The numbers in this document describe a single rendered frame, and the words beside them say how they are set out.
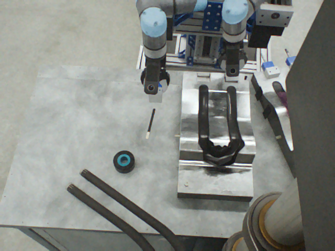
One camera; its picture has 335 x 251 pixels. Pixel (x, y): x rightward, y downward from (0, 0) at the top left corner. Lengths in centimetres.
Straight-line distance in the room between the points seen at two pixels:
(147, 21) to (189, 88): 44
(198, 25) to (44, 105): 83
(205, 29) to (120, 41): 108
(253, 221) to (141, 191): 83
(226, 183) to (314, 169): 105
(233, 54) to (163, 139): 42
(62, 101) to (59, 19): 155
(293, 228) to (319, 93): 25
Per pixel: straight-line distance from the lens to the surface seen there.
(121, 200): 126
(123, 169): 134
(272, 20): 167
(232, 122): 139
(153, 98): 136
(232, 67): 130
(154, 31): 110
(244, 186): 131
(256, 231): 56
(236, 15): 115
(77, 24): 298
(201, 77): 151
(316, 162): 26
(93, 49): 279
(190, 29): 188
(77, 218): 135
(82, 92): 158
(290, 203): 45
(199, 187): 129
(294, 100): 31
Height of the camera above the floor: 207
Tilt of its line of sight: 61 degrees down
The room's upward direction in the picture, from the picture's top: straight up
